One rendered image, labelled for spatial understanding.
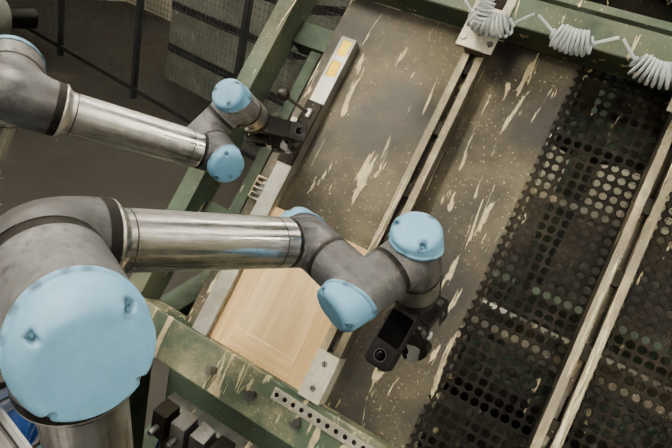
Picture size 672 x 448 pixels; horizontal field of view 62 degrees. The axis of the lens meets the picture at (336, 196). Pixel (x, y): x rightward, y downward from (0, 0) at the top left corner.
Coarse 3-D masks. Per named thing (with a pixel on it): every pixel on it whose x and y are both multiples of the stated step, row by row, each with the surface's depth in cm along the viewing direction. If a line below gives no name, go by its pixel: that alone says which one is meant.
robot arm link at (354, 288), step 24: (312, 264) 80; (336, 264) 77; (360, 264) 76; (384, 264) 76; (336, 288) 74; (360, 288) 74; (384, 288) 75; (408, 288) 78; (336, 312) 73; (360, 312) 73
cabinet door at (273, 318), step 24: (240, 288) 158; (264, 288) 156; (288, 288) 154; (312, 288) 153; (240, 312) 156; (264, 312) 154; (288, 312) 153; (312, 312) 151; (216, 336) 156; (240, 336) 154; (264, 336) 153; (288, 336) 151; (312, 336) 149; (264, 360) 151; (288, 360) 149; (312, 360) 147
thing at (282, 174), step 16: (336, 48) 166; (352, 48) 165; (320, 80) 165; (336, 80) 164; (320, 96) 164; (320, 112) 163; (304, 144) 162; (272, 176) 161; (288, 176) 161; (272, 192) 160; (256, 208) 160; (272, 208) 160; (224, 272) 158; (240, 272) 158; (224, 288) 157; (208, 304) 157; (224, 304) 157; (208, 320) 156
